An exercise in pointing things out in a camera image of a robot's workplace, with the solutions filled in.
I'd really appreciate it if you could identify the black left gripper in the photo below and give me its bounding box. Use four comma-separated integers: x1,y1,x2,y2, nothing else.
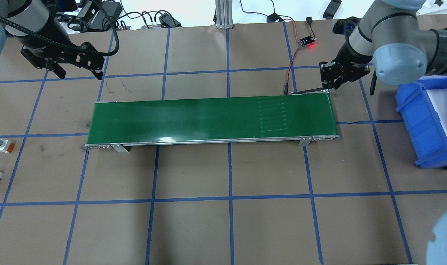
20,36,105,80

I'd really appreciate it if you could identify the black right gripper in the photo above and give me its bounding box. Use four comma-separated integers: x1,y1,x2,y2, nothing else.
319,41,371,89

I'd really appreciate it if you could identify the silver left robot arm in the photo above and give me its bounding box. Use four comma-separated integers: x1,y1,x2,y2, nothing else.
0,0,104,80

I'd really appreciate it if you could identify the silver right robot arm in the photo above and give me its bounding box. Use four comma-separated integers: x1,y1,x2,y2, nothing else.
319,0,447,89

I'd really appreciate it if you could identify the green conveyor belt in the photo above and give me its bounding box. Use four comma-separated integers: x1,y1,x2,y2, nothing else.
85,92,340,152

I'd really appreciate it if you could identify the small red-lit circuit board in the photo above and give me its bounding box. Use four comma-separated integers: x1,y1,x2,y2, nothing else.
299,35,316,47

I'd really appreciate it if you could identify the black power adapter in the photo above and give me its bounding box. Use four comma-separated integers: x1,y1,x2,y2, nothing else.
84,1,123,32

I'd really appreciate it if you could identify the small black controller box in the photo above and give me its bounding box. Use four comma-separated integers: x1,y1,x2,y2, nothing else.
266,13,284,22

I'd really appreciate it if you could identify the blue plastic bin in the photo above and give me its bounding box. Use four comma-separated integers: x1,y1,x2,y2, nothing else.
395,76,447,168

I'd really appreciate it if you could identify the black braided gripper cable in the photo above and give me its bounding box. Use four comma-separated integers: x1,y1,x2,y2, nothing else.
0,0,120,57

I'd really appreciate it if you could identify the green push button switch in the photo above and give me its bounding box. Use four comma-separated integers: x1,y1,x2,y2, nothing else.
0,138,15,153

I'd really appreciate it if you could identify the aluminium frame post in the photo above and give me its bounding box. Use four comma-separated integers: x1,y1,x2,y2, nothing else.
214,0,234,29

